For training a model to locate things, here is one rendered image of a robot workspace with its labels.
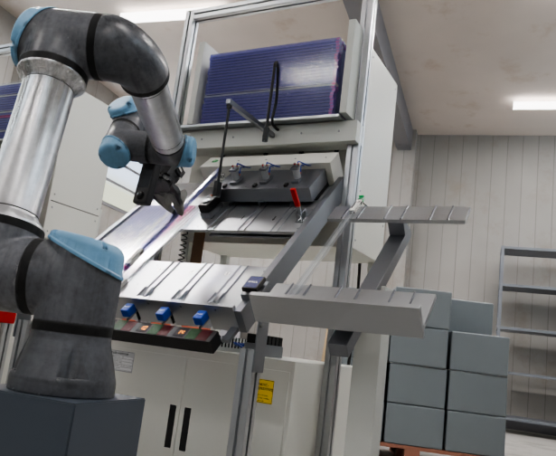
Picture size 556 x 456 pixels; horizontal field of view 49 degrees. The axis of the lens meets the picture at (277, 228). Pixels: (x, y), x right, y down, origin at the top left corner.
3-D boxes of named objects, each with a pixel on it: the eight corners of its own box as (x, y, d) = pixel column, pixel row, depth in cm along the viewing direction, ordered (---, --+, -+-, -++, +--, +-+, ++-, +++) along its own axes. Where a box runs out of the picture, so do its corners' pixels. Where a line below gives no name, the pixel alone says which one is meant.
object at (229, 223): (302, 246, 172) (298, 231, 170) (123, 240, 203) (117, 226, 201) (341, 193, 197) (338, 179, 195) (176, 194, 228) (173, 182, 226)
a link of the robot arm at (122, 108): (99, 115, 147) (110, 97, 153) (121, 151, 154) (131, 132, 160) (128, 108, 145) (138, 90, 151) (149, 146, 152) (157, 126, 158)
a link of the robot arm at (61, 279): (101, 327, 85) (117, 232, 88) (7, 316, 86) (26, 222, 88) (124, 329, 97) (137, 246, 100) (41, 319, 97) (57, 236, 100)
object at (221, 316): (240, 332, 143) (231, 307, 140) (42, 309, 174) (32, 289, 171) (242, 328, 144) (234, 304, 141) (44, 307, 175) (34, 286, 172)
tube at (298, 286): (360, 200, 160) (359, 195, 160) (364, 200, 159) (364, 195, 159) (278, 311, 121) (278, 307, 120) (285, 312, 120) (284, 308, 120)
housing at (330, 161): (337, 203, 195) (330, 162, 188) (210, 203, 218) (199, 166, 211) (346, 191, 201) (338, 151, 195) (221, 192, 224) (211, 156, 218)
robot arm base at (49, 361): (72, 401, 80) (86, 325, 82) (-18, 385, 85) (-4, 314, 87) (133, 396, 94) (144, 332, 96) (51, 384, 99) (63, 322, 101)
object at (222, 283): (240, 320, 143) (236, 308, 141) (41, 299, 174) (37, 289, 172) (273, 275, 157) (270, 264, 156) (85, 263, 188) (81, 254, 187)
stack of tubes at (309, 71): (333, 114, 193) (341, 36, 198) (199, 124, 217) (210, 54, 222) (347, 128, 204) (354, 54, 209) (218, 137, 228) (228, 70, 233)
